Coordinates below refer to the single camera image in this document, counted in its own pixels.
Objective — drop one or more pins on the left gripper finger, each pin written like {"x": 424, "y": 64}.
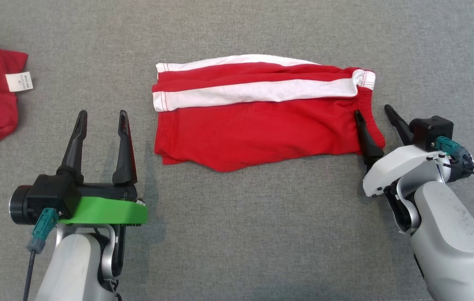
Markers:
{"x": 74, "y": 154}
{"x": 125, "y": 163}

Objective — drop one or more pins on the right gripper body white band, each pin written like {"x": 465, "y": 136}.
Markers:
{"x": 395, "y": 167}

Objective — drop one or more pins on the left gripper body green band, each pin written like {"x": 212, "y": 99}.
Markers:
{"x": 107, "y": 211}

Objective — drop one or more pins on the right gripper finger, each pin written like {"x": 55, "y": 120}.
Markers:
{"x": 404, "y": 131}
{"x": 370, "y": 148}

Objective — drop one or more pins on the red shorts white stripes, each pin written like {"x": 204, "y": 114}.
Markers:
{"x": 262, "y": 129}

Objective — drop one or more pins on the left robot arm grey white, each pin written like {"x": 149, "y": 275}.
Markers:
{"x": 74, "y": 267}

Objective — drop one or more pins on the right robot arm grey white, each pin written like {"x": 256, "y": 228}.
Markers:
{"x": 449, "y": 234}

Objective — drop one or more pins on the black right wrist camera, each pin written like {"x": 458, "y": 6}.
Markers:
{"x": 429, "y": 127}

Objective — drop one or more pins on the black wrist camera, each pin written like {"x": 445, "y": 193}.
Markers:
{"x": 429, "y": 127}
{"x": 46, "y": 196}

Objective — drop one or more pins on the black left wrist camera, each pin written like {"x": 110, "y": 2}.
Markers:
{"x": 46, "y": 196}

